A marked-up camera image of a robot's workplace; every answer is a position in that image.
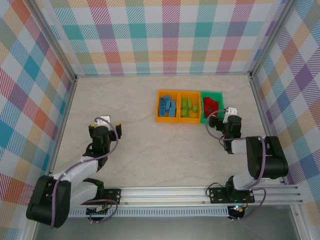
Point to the grey metal base panel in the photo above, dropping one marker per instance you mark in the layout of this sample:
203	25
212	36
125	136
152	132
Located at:
162	228

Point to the small LED circuit board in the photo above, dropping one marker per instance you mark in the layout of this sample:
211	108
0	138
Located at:
234	207

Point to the lime green long lego brick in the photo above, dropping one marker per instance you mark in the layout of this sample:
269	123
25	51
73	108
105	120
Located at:
186	102
184	111

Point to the blue long lego brick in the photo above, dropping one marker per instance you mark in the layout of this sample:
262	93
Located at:
162	111
171	103
172	112
163	102

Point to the red long lego brick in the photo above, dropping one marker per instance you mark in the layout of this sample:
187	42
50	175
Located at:
215	105
208	100
206	108

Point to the aluminium mounting rail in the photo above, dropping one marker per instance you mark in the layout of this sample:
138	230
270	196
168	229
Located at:
162	196

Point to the aluminium frame post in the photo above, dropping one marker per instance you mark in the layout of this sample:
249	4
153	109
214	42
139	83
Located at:
53	40
267	40

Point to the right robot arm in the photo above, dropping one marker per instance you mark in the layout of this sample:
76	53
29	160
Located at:
275	162

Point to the yellow plastic storage bin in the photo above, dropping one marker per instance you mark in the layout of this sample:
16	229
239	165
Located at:
167	119
190	120

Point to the lime green square lego brick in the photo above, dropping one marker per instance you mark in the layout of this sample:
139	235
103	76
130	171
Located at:
195	108

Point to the green plastic storage bin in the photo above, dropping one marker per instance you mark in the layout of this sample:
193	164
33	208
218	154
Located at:
221	100

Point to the small green circuit board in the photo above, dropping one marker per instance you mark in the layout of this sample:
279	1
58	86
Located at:
101	208

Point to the aluminium frame bar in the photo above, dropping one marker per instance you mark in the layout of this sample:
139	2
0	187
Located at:
50	160
268	130

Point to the yellow power connector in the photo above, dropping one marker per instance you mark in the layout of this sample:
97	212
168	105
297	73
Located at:
240	211

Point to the blue square lego brick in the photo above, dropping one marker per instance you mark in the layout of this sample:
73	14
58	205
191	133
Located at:
167	97

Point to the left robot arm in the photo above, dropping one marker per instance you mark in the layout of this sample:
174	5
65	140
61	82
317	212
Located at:
80	170

